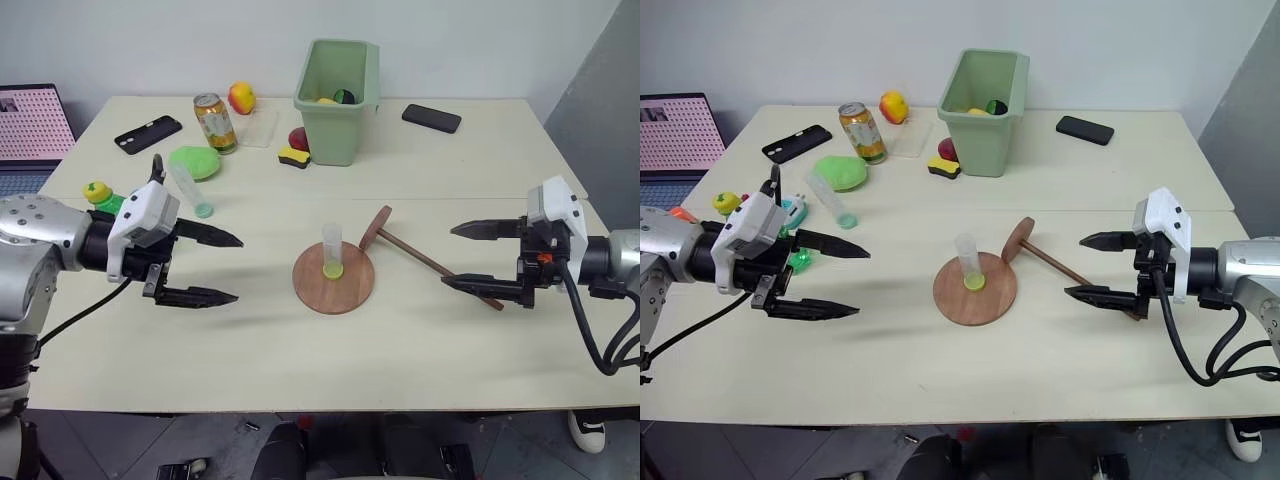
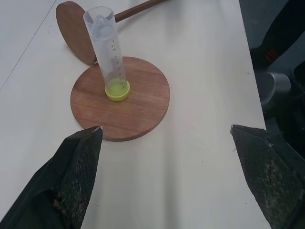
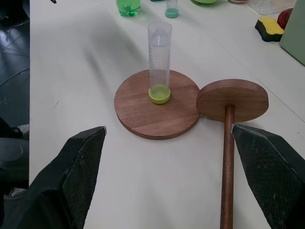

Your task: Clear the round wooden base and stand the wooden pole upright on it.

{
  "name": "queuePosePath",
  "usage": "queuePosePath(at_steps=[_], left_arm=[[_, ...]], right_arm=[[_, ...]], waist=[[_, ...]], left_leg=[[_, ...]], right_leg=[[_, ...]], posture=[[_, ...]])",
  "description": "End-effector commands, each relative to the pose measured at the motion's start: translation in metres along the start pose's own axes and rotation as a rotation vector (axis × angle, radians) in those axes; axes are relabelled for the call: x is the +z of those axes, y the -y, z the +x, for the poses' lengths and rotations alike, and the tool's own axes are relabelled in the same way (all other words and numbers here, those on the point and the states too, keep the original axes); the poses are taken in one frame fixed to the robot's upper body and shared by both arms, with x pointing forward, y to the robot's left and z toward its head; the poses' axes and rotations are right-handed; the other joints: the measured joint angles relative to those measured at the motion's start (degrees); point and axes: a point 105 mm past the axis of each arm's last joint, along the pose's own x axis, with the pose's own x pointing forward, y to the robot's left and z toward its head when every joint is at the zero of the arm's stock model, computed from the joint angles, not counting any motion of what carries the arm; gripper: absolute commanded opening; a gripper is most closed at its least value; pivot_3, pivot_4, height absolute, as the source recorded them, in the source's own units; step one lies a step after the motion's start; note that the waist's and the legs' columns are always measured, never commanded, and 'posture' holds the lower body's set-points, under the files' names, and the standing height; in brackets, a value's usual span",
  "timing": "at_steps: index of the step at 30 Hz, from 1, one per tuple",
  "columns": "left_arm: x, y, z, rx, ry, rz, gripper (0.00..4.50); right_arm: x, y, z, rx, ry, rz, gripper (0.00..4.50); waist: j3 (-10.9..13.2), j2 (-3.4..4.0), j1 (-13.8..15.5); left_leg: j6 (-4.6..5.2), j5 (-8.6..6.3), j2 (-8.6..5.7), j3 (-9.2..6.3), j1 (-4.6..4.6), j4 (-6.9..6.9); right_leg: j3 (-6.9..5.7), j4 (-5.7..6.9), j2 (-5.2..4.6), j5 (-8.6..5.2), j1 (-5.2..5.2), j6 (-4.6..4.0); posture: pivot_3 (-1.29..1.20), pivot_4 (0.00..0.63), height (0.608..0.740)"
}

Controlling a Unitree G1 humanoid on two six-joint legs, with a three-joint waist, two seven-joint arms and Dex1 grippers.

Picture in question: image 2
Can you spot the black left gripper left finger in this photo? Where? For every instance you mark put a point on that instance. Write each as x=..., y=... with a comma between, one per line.
x=71, y=181

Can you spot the black robot leg with red stripes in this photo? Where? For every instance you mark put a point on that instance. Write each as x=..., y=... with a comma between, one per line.
x=274, y=47

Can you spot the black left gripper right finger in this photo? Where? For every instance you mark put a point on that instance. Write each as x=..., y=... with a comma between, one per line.
x=267, y=171

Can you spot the clear tube with yellow cap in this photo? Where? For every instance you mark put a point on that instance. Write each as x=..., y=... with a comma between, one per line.
x=110, y=57

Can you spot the round wooden base disc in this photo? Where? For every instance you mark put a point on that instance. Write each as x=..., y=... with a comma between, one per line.
x=133, y=107

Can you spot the silver robot body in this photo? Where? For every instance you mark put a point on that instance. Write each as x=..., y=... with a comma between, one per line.
x=274, y=93

